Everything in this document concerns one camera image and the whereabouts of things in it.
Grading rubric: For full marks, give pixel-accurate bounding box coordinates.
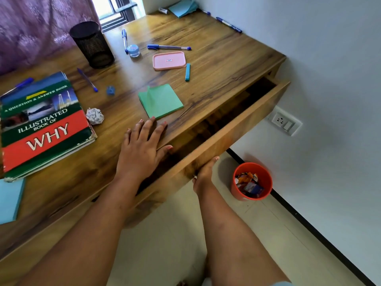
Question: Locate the pink plastic lid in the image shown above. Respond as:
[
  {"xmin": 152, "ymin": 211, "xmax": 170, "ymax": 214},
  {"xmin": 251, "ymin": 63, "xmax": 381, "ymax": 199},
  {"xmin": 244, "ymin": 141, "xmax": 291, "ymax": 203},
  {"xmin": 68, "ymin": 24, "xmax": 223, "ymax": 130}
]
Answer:
[{"xmin": 152, "ymin": 51, "xmax": 187, "ymax": 71}]

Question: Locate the green and red book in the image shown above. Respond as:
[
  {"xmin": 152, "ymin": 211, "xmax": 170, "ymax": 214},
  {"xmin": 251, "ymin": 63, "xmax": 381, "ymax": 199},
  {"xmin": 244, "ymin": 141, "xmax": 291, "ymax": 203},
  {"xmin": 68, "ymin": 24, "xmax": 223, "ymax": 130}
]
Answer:
[{"xmin": 0, "ymin": 80, "xmax": 98, "ymax": 183}]

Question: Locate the person's right hand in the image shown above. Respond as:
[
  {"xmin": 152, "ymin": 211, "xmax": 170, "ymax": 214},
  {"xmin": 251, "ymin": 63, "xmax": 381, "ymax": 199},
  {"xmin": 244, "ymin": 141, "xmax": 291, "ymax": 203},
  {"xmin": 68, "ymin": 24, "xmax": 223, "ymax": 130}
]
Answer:
[{"xmin": 192, "ymin": 156, "xmax": 221, "ymax": 197}]

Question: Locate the white wall socket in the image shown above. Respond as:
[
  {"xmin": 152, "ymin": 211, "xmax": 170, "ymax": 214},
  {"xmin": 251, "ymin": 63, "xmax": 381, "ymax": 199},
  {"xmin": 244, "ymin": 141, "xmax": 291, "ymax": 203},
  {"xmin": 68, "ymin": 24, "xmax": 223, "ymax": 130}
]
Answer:
[{"xmin": 266, "ymin": 105, "xmax": 303, "ymax": 137}]

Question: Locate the pile of wrappers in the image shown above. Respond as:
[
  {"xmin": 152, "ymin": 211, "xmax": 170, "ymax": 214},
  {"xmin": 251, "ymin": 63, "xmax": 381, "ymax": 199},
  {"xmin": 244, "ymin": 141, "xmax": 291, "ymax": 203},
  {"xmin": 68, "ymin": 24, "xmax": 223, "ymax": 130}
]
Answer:
[{"xmin": 234, "ymin": 172, "xmax": 265, "ymax": 197}]

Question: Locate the purple patterned curtain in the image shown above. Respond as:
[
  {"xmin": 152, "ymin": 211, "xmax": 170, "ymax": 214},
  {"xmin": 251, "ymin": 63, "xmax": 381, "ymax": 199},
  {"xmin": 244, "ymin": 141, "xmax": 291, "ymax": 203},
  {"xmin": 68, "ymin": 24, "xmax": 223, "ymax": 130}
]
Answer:
[{"xmin": 0, "ymin": 0, "xmax": 103, "ymax": 76}]

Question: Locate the large notebook yellow spine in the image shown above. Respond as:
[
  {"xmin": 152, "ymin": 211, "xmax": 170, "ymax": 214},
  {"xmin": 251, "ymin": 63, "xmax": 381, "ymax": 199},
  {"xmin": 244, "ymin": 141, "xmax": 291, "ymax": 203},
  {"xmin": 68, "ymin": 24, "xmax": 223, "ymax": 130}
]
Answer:
[{"xmin": 0, "ymin": 75, "xmax": 72, "ymax": 106}]

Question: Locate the black baseboard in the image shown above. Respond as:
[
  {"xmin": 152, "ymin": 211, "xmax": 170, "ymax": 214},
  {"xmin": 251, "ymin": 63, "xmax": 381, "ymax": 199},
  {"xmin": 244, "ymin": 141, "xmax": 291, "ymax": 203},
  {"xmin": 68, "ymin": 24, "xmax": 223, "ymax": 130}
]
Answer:
[{"xmin": 226, "ymin": 148, "xmax": 381, "ymax": 286}]

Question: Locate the person's left forearm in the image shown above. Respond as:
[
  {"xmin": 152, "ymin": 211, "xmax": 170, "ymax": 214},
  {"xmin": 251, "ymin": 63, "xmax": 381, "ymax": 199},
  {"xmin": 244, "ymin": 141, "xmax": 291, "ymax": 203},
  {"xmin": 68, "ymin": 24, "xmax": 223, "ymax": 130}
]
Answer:
[{"xmin": 16, "ymin": 174, "xmax": 146, "ymax": 286}]

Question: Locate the light blue sticky note pad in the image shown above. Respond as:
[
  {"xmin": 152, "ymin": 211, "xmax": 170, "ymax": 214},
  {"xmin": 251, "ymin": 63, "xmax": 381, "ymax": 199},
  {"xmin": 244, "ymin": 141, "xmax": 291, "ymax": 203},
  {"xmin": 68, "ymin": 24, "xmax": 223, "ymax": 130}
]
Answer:
[
  {"xmin": 168, "ymin": 0, "xmax": 199, "ymax": 19},
  {"xmin": 0, "ymin": 178, "xmax": 27, "ymax": 226}
]

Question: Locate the black window frame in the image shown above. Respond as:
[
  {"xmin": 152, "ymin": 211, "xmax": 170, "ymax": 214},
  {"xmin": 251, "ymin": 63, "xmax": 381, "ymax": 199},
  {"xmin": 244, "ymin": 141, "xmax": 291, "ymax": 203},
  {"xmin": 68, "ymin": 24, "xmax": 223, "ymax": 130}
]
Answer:
[{"xmin": 89, "ymin": 0, "xmax": 143, "ymax": 33}]

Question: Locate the clear pen blue cap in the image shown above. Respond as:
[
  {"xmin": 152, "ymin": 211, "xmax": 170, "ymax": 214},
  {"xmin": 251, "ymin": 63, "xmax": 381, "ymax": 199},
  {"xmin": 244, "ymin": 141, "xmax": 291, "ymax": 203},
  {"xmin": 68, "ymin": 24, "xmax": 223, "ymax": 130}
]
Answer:
[{"xmin": 1, "ymin": 77, "xmax": 35, "ymax": 97}]

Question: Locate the black mesh pen holder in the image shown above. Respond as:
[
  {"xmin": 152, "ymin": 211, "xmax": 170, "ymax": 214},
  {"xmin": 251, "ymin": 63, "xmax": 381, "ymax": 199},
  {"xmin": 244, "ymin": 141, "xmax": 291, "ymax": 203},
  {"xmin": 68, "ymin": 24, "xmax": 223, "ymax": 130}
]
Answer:
[{"xmin": 69, "ymin": 21, "xmax": 115, "ymax": 70}]

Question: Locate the person's right forearm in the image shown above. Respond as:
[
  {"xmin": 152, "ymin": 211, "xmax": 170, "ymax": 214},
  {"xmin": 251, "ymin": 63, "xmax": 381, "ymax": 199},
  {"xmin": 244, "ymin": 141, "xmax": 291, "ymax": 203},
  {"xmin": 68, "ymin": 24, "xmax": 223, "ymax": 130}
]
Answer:
[{"xmin": 192, "ymin": 187, "xmax": 292, "ymax": 286}]

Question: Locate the blue cover notebook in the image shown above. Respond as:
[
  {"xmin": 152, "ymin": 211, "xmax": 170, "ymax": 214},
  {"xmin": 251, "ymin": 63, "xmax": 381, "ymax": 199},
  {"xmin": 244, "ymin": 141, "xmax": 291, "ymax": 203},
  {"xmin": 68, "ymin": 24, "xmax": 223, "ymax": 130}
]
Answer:
[{"xmin": 0, "ymin": 71, "xmax": 67, "ymax": 100}]

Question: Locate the person's left hand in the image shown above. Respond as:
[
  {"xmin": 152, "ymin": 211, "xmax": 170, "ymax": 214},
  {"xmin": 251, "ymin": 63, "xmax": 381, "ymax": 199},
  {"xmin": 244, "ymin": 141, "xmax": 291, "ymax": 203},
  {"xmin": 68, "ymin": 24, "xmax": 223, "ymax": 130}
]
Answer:
[{"xmin": 115, "ymin": 116, "xmax": 174, "ymax": 184}]

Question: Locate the green sticky note pad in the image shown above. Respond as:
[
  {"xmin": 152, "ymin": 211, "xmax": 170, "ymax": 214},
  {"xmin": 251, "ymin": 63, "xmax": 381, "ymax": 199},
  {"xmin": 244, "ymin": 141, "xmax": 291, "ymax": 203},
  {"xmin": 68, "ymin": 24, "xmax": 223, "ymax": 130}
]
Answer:
[{"xmin": 138, "ymin": 83, "xmax": 185, "ymax": 120}]

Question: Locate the thin blue pen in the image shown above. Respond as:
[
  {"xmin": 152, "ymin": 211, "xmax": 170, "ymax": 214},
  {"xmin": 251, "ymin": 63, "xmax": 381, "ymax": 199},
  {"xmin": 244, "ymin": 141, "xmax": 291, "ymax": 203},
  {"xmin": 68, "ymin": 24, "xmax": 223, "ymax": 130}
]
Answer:
[{"xmin": 77, "ymin": 68, "xmax": 99, "ymax": 93}]

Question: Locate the printed paper ball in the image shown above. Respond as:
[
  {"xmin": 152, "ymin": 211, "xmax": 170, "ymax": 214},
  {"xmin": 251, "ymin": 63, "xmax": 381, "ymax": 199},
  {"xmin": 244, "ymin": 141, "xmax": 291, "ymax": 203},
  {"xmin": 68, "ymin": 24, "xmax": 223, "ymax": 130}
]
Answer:
[{"xmin": 85, "ymin": 108, "xmax": 105, "ymax": 126}]

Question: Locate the orange waste bin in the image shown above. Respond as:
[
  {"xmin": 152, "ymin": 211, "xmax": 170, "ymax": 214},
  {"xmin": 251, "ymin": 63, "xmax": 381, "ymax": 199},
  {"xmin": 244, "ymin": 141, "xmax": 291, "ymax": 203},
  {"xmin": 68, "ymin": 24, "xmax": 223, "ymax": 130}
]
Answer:
[{"xmin": 231, "ymin": 162, "xmax": 273, "ymax": 202}]

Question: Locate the wooden desk drawer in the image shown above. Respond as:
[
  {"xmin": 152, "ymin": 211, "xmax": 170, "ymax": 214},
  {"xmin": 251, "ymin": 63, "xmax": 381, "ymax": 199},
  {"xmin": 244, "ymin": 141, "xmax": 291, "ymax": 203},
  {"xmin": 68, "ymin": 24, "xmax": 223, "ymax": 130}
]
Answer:
[{"xmin": 123, "ymin": 75, "xmax": 291, "ymax": 229}]

